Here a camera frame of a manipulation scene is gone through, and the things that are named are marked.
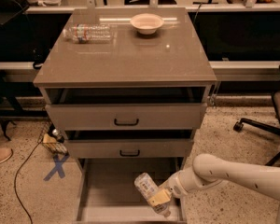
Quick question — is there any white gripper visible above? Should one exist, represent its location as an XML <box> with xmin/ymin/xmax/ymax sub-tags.
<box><xmin>147</xmin><ymin>172</ymin><xmax>189</xmax><ymax>207</ymax></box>

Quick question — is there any blue label plastic bottle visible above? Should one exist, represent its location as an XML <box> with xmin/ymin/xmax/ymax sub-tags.
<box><xmin>134</xmin><ymin>173</ymin><xmax>171</xmax><ymax>217</ymax></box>

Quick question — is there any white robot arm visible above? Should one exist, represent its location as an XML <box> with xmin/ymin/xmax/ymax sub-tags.
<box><xmin>147</xmin><ymin>154</ymin><xmax>280</xmax><ymax>224</ymax></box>

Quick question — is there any bottom grey drawer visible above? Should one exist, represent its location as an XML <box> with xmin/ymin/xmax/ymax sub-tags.
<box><xmin>73</xmin><ymin>158</ymin><xmax>187</xmax><ymax>224</ymax></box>

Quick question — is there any grey drawer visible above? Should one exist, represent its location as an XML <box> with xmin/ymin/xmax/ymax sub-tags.
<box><xmin>45</xmin><ymin>87</ymin><xmax>208</xmax><ymax>132</ymax></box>
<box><xmin>64</xmin><ymin>130</ymin><xmax>193</xmax><ymax>158</ymax></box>
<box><xmin>73</xmin><ymin>158</ymin><xmax>187</xmax><ymax>224</ymax></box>

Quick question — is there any middle grey drawer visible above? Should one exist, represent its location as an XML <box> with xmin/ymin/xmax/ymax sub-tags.
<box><xmin>64</xmin><ymin>130</ymin><xmax>193</xmax><ymax>158</ymax></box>

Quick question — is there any top grey drawer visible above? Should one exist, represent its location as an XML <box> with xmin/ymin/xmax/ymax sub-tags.
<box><xmin>45</xmin><ymin>87</ymin><xmax>208</xmax><ymax>132</ymax></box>

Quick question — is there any grey drawer cabinet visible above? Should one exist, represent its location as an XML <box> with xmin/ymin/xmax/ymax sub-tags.
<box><xmin>33</xmin><ymin>7</ymin><xmax>217</xmax><ymax>224</ymax></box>

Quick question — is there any clear plastic water bottle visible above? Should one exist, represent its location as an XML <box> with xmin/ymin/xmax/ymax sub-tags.
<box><xmin>63</xmin><ymin>24</ymin><xmax>113</xmax><ymax>44</ymax></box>

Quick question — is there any blue tape cross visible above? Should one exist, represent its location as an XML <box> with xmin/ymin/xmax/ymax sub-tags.
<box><xmin>44</xmin><ymin>154</ymin><xmax>69</xmax><ymax>181</ymax></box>

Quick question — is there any tan shoe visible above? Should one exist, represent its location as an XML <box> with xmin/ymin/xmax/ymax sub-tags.
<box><xmin>0</xmin><ymin>147</ymin><xmax>13</xmax><ymax>163</ymax></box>

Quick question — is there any white paper bowl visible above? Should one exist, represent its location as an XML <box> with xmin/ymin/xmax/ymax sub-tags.
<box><xmin>130</xmin><ymin>13</ymin><xmax>164</xmax><ymax>35</ymax></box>

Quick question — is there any black table at left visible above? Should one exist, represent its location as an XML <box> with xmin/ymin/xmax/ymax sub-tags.
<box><xmin>0</xmin><ymin>0</ymin><xmax>31</xmax><ymax>142</ymax></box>

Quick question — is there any black middle drawer handle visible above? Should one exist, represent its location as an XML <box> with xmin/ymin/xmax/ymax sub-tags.
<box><xmin>119</xmin><ymin>149</ymin><xmax>140</xmax><ymax>157</ymax></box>

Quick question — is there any black drawer handle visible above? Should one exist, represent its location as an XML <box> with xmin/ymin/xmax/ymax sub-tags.
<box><xmin>119</xmin><ymin>149</ymin><xmax>140</xmax><ymax>157</ymax></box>
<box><xmin>114</xmin><ymin>119</ymin><xmax>139</xmax><ymax>126</ymax></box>

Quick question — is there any black top drawer handle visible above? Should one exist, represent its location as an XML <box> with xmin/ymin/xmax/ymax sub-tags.
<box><xmin>114</xmin><ymin>119</ymin><xmax>139</xmax><ymax>126</ymax></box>

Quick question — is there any wire basket on floor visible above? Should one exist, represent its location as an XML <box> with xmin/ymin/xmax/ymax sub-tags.
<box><xmin>37</xmin><ymin>121</ymin><xmax>68</xmax><ymax>155</ymax></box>

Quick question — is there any black floor cable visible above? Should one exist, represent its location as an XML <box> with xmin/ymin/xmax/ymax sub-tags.
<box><xmin>14</xmin><ymin>141</ymin><xmax>43</xmax><ymax>224</ymax></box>

